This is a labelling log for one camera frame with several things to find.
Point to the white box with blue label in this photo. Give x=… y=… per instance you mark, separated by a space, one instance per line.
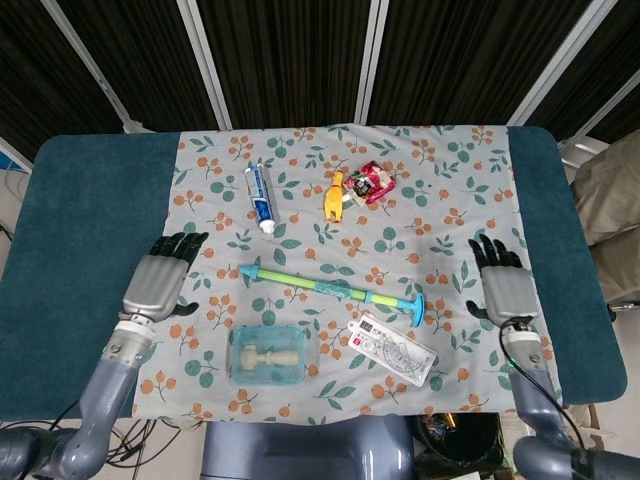
x=12 y=157

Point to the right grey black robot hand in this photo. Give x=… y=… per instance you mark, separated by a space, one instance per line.
x=510 y=292

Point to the blue and green water pump toy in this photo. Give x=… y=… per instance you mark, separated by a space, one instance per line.
x=330 y=289

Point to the beige fabric bag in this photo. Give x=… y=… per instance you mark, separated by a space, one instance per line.
x=610 y=200

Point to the black partition panel white frame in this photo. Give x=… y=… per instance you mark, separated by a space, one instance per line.
x=450 y=55
x=285 y=55
x=30 y=75
x=605 y=75
x=145 y=55

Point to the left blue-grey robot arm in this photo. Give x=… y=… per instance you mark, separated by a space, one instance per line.
x=107 y=385

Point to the teal table mat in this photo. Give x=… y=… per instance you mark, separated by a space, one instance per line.
x=85 y=225

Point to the clear packaged ruler set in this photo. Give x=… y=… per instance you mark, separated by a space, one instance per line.
x=395 y=355

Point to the red snack pouch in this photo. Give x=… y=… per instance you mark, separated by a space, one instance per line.
x=372 y=182

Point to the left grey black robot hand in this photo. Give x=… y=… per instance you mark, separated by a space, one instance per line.
x=155 y=280

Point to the clear container with blue lid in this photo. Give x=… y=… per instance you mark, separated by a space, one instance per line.
x=267 y=340

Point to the floral orange berry tablecloth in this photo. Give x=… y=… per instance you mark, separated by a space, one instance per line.
x=350 y=240

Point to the white blue toothpaste tube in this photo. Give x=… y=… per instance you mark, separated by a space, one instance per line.
x=261 y=197

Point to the yellow rubber chicken toy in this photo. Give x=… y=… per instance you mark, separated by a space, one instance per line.
x=333 y=197

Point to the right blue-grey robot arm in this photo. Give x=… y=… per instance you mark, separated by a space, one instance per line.
x=532 y=395

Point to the blue-grey robot torso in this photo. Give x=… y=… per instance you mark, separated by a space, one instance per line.
x=305 y=450

